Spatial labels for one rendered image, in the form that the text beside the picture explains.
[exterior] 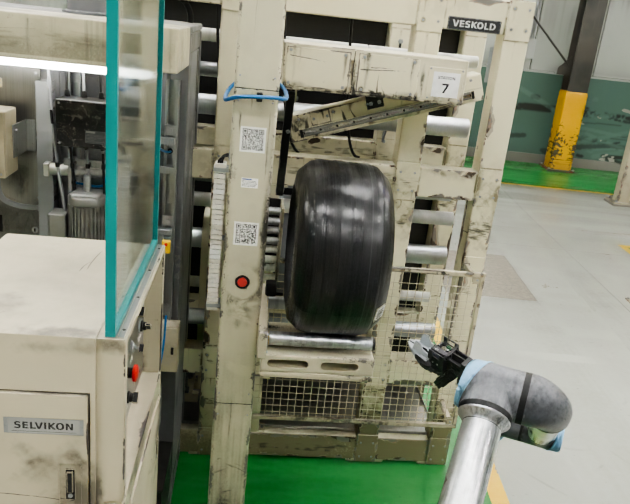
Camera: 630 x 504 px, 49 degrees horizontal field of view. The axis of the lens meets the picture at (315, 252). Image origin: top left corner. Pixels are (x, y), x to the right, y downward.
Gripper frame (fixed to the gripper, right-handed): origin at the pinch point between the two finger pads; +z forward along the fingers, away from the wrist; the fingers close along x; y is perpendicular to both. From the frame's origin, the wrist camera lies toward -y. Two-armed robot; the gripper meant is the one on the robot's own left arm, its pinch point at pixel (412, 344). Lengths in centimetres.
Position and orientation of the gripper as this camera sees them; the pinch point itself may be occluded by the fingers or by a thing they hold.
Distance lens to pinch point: 205.2
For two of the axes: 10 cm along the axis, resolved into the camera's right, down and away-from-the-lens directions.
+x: -7.3, 4.6, -5.1
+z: -6.9, -4.2, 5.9
